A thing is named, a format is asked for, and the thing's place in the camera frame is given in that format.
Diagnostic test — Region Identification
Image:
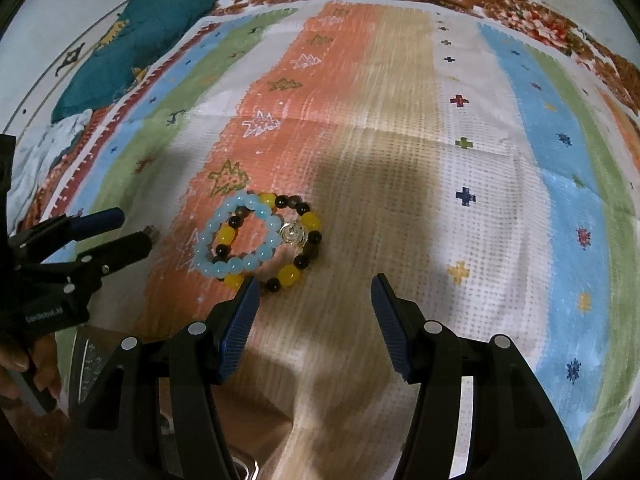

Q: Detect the white crumpled cloth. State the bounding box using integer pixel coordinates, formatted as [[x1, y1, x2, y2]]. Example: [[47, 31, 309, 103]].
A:
[[6, 108, 92, 234]]

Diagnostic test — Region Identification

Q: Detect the left hand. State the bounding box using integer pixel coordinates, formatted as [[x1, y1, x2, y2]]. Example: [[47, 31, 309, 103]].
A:
[[1, 334, 62, 401]]

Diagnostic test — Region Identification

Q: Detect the yellow and black bead bracelet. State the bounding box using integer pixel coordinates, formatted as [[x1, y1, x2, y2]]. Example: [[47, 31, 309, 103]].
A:
[[214, 192, 324, 294]]

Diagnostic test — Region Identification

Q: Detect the light blue bead bracelet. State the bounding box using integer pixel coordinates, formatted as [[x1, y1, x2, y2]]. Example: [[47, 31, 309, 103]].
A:
[[193, 190, 284, 280]]

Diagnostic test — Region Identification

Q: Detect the striped colourful mat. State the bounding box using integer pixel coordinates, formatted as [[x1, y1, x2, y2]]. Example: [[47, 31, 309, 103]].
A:
[[29, 0, 639, 479]]

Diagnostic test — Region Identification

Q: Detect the metal jewelry tin box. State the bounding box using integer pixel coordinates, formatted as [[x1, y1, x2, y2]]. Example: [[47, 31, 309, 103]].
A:
[[55, 327, 292, 479]]

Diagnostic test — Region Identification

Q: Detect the teal quilted pillow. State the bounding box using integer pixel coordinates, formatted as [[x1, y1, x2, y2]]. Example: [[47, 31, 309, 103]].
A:
[[51, 0, 217, 124]]

